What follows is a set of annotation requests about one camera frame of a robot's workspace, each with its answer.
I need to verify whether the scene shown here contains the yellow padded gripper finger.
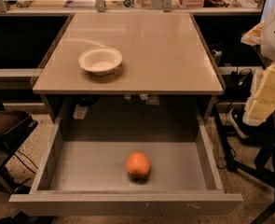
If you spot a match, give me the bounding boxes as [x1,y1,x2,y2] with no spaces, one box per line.
[244,62,275,126]

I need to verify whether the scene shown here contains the beige counter cabinet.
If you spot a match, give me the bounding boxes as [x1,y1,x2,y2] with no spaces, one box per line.
[33,11,225,114]

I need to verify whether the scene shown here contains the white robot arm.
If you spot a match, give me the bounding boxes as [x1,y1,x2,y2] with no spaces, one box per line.
[241,8,275,126]

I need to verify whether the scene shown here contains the white paper bowl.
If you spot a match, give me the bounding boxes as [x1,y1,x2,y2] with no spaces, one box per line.
[78,47,123,76]

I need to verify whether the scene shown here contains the grey open drawer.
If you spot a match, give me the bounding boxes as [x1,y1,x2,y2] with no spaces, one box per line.
[8,95,244,217]

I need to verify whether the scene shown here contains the black tray on left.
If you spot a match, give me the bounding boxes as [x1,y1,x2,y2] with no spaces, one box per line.
[0,101,37,150]

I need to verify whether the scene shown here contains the orange fruit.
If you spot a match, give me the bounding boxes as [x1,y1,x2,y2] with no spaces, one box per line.
[126,152,150,178]

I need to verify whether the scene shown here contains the white label card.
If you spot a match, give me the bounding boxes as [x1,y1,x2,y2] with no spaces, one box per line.
[73,105,88,119]

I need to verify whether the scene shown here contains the black floor cable left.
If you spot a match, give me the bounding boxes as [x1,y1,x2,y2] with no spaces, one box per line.
[13,149,39,175]

